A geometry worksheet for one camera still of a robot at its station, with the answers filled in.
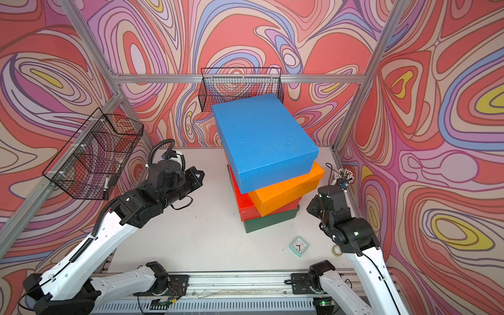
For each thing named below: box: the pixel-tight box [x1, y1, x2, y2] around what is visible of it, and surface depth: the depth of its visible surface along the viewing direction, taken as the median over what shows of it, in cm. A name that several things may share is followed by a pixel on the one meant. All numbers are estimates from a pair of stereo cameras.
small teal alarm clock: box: [289, 236, 310, 258], surface depth 82 cm
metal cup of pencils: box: [334, 168, 355, 193], surface depth 86 cm
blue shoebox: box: [211, 93, 320, 195], surface depth 57 cm
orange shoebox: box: [248, 160, 326, 218], surface depth 63 cm
